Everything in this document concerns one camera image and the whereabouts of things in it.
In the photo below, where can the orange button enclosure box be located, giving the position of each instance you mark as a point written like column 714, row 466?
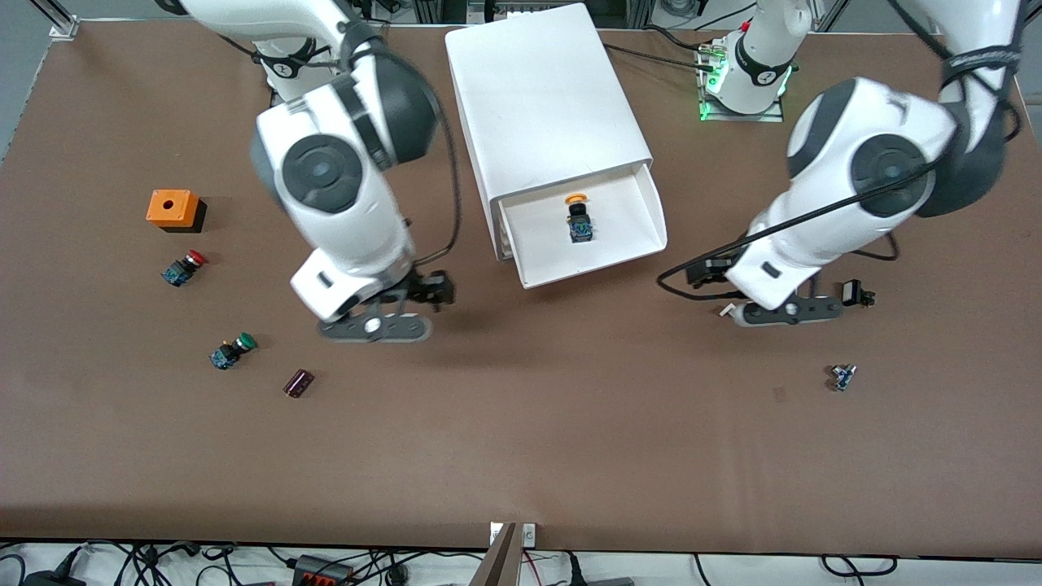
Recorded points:
column 167, row 207

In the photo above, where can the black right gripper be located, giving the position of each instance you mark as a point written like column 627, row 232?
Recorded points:
column 429, row 287

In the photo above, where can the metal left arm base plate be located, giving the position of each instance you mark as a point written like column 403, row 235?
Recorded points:
column 741, row 118

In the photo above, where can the aluminium frame profile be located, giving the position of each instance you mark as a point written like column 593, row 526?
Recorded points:
column 61, row 24

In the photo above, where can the dark red cylindrical capacitor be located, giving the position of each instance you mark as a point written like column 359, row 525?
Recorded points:
column 298, row 383

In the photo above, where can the red push button switch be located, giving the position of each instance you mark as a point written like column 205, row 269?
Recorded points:
column 183, row 267

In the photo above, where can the black power strip red switches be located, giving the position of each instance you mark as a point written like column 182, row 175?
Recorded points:
column 321, row 571

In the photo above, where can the green push button switch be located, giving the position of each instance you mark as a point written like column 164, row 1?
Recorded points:
column 232, row 350

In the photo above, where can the white drawer cabinet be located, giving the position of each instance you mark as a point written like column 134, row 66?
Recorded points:
column 537, row 98

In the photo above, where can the white plastic drawer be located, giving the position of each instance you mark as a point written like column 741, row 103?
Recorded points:
column 627, row 236

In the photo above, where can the small white bracket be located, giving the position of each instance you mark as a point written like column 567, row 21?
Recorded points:
column 529, row 535
column 496, row 532

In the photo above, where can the small blue electronic component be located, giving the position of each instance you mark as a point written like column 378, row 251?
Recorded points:
column 842, row 377

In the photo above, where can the small black electronic component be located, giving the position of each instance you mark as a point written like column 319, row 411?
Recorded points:
column 851, row 292

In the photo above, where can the brown angled post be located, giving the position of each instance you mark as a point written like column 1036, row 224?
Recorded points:
column 498, row 566

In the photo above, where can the black plug adapter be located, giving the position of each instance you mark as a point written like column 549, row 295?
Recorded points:
column 49, row 579

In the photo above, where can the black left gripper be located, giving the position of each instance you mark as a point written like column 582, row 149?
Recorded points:
column 851, row 293

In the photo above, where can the yellow push button switch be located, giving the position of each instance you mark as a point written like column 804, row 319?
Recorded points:
column 580, row 220

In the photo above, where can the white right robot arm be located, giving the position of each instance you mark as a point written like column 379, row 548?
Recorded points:
column 342, row 203

